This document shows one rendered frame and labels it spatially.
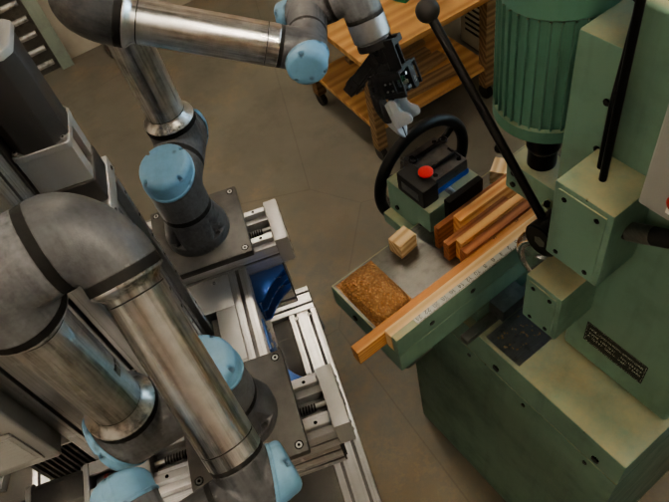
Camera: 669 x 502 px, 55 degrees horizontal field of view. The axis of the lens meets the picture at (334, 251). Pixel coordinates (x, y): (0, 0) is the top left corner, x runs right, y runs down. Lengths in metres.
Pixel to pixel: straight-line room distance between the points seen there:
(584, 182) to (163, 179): 0.85
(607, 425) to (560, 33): 0.67
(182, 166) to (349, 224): 1.26
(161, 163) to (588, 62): 0.87
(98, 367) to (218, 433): 0.22
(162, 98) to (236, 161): 1.53
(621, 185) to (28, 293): 0.71
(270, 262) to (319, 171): 1.22
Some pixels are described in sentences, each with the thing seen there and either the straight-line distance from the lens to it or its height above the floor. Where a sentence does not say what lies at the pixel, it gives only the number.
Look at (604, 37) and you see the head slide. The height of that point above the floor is 1.42.
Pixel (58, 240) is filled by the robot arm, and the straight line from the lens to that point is 0.75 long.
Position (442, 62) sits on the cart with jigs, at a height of 0.18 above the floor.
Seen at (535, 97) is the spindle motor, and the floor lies 1.29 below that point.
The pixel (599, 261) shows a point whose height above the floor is 1.21.
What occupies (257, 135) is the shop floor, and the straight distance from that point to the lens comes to 3.01.
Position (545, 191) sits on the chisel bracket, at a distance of 1.18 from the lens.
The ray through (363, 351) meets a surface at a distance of 1.14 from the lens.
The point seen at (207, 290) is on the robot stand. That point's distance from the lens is 1.56.
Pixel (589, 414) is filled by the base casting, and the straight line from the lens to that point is 1.24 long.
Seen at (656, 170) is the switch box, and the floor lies 1.38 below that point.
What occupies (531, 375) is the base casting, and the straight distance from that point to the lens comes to 1.26.
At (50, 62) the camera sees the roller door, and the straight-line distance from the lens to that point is 4.00.
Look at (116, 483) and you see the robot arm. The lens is 0.80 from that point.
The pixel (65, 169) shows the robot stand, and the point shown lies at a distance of 1.03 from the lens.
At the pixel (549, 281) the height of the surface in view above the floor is 1.08.
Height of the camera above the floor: 1.93
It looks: 52 degrees down
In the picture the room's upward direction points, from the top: 16 degrees counter-clockwise
